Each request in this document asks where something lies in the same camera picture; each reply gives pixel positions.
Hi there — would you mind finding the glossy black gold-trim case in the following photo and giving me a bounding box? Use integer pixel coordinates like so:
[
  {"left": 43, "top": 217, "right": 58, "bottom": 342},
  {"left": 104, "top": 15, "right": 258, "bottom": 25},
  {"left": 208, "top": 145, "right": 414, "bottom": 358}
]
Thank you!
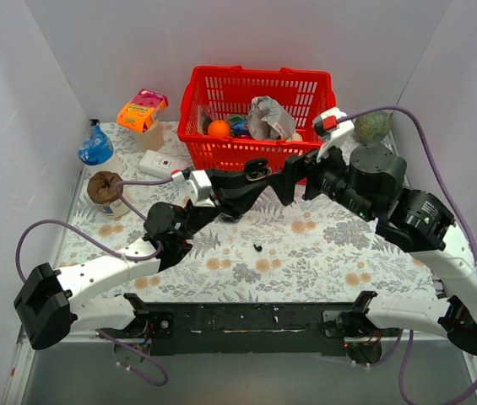
[{"left": 244, "top": 158, "right": 272, "bottom": 181}]

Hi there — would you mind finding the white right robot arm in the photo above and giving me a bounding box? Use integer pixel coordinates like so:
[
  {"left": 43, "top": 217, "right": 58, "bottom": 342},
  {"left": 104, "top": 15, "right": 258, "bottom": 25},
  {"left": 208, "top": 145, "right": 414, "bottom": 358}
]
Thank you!
[{"left": 268, "top": 145, "right": 477, "bottom": 356}]

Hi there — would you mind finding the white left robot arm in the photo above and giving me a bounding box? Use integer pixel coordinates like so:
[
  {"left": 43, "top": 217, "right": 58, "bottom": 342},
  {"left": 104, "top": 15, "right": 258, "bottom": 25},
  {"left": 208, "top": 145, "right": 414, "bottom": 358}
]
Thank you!
[{"left": 14, "top": 169, "right": 277, "bottom": 350}]

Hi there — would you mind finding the grey crumpled paper bag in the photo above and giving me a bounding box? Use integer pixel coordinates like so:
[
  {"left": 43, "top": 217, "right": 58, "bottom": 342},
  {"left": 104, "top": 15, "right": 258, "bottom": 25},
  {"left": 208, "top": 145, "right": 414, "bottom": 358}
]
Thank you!
[{"left": 247, "top": 96, "right": 296, "bottom": 142}]

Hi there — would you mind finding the orange fruit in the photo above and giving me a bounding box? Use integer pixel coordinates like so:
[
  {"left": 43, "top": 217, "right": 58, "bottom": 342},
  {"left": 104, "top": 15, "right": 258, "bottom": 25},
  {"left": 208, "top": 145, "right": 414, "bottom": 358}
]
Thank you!
[{"left": 207, "top": 120, "right": 230, "bottom": 138}]

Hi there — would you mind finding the red plastic shopping basket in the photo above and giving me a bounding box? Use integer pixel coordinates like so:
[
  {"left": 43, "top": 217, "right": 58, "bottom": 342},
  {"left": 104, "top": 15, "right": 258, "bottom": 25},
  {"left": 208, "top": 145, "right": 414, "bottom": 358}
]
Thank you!
[{"left": 177, "top": 66, "right": 337, "bottom": 172}]

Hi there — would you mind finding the floral table mat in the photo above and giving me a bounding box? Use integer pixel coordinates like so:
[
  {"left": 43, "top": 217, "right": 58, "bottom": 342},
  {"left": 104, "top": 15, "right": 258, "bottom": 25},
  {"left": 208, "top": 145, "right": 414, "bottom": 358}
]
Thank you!
[{"left": 70, "top": 122, "right": 436, "bottom": 302}]

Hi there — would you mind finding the green round melon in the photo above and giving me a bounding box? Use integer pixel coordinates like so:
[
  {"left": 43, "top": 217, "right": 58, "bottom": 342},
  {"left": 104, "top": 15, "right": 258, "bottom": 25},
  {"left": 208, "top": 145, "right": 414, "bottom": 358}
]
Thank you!
[{"left": 354, "top": 111, "right": 392, "bottom": 143}]

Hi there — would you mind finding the white lying bottle black cap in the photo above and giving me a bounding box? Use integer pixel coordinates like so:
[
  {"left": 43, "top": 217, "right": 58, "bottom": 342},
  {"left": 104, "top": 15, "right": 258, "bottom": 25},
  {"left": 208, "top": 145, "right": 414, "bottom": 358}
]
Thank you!
[{"left": 138, "top": 150, "right": 191, "bottom": 179}]

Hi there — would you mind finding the clear plastic jar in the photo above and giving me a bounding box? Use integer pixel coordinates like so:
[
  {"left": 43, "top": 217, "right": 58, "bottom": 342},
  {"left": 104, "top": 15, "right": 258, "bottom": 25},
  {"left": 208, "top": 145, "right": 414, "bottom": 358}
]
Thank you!
[{"left": 132, "top": 120, "right": 165, "bottom": 153}]

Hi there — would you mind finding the orange pink snack box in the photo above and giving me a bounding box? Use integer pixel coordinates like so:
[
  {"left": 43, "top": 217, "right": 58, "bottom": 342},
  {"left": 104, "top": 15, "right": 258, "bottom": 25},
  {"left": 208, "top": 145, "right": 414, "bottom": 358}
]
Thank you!
[{"left": 117, "top": 89, "right": 168, "bottom": 133}]

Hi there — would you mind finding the brown lid white jar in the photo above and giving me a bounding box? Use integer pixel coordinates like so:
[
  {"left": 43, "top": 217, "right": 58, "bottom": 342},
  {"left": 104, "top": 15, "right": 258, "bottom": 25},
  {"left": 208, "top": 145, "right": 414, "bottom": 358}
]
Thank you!
[{"left": 87, "top": 171, "right": 130, "bottom": 219}]

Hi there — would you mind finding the blue lid plastic bottle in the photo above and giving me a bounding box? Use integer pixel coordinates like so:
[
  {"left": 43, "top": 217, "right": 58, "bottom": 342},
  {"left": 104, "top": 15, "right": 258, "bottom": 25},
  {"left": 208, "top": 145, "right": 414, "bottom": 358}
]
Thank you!
[{"left": 78, "top": 124, "right": 123, "bottom": 176}]

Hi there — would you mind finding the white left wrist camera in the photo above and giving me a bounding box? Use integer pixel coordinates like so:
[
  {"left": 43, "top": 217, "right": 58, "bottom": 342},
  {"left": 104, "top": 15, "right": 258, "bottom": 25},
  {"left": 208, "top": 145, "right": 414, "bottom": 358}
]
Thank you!
[{"left": 171, "top": 168, "right": 215, "bottom": 208}]

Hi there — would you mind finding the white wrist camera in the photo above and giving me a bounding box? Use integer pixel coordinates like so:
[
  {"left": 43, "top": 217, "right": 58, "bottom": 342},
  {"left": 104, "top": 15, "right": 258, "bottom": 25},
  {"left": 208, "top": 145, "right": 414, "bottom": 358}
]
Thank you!
[
  {"left": 171, "top": 168, "right": 215, "bottom": 208},
  {"left": 312, "top": 107, "right": 355, "bottom": 163}
]

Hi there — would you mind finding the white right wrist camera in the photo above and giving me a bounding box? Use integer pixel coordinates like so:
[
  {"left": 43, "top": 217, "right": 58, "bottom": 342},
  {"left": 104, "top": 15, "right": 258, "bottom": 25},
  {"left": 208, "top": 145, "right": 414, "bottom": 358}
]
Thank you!
[{"left": 312, "top": 107, "right": 355, "bottom": 163}]

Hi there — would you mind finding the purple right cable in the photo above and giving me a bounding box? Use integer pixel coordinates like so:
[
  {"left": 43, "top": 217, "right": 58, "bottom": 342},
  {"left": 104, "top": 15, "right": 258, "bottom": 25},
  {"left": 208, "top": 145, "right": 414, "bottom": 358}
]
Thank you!
[{"left": 339, "top": 105, "right": 477, "bottom": 402}]

